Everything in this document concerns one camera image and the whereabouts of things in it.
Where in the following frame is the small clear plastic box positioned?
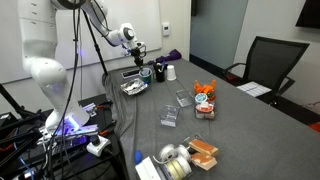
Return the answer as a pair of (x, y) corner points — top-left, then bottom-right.
(175, 88), (195, 108)

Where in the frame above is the white wall thermostat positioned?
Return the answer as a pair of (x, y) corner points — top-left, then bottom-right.
(161, 22), (171, 37)

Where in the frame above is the black pen cup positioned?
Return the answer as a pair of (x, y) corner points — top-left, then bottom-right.
(152, 61), (167, 83)

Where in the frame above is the grey tablecloth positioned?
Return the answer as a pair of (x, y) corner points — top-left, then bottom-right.
(103, 58), (320, 180)

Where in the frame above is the purple cloth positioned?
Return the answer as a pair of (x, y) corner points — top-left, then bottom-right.
(155, 49), (183, 64)

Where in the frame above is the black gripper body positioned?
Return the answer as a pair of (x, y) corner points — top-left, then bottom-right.
(129, 46), (147, 62)

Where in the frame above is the black tripod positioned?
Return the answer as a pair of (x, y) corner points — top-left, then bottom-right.
(81, 9), (110, 78)

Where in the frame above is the white emergency stop box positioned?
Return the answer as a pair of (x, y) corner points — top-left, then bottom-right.
(86, 134), (112, 158)

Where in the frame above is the black wall monitor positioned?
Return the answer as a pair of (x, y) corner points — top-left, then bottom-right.
(295, 0), (320, 29)

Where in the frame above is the white flat box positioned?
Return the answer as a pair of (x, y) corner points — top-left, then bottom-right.
(134, 156), (163, 180)

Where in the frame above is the white paper sheet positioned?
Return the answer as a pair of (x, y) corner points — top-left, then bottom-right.
(236, 81), (273, 98)

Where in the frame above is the orange floor object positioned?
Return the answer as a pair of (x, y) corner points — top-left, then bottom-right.
(308, 122), (320, 134)

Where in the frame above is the white tape roll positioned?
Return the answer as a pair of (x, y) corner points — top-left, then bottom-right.
(176, 143), (193, 163)

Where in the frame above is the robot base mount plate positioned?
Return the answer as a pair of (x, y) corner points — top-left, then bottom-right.
(36, 123), (100, 146)

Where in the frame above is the whiteboard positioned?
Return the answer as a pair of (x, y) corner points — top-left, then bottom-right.
(0, 0), (164, 85)

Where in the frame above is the crumpled foil tray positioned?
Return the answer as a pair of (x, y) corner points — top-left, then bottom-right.
(120, 78), (150, 96)

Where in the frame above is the black office chair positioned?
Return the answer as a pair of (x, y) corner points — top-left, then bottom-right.
(222, 35), (310, 107)

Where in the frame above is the silver tape roll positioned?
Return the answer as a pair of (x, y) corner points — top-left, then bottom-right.
(157, 143), (179, 164)

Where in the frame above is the orange toy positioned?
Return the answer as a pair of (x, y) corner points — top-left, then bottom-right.
(193, 79), (218, 96)

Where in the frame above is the white paper cup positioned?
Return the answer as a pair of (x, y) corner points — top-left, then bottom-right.
(165, 64), (177, 82)

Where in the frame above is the green cup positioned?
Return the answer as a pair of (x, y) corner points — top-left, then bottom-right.
(138, 67), (153, 85)

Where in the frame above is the large clear plastic box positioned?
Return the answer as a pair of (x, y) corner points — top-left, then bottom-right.
(159, 104), (181, 128)

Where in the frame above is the blue oval object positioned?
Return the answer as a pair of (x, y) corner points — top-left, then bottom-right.
(133, 150), (143, 165)

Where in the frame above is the round teal tin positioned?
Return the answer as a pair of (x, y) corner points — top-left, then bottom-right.
(194, 92), (209, 104)

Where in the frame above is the black flat device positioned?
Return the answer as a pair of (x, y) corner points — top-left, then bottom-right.
(121, 68), (141, 80)

